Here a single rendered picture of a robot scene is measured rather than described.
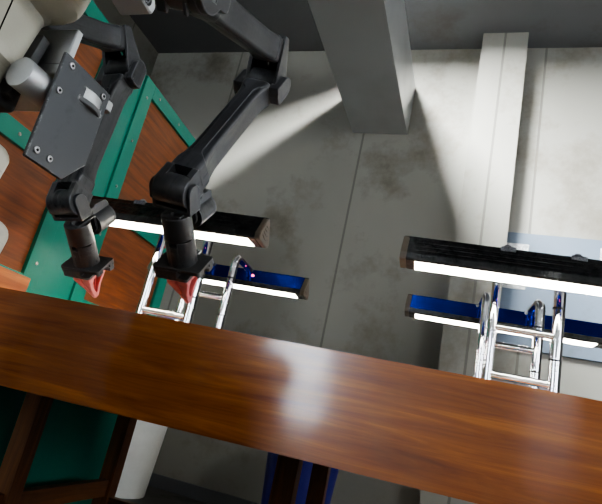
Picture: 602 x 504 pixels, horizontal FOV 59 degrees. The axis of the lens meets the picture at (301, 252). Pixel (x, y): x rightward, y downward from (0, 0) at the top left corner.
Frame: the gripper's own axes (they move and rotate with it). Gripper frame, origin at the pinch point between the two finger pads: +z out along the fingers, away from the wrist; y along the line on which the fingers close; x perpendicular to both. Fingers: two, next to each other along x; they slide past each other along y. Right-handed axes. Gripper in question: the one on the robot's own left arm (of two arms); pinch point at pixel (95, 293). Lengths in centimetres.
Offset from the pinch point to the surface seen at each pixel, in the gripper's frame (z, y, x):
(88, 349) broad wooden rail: -7.6, -17.6, 24.5
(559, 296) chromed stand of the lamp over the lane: 3, -109, -35
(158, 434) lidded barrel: 179, 65, -91
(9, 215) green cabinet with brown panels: -3.7, 44.5, -22.5
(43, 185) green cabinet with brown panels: -7, 44, -38
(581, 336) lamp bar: 32, -124, -59
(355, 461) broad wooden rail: -3, -71, 31
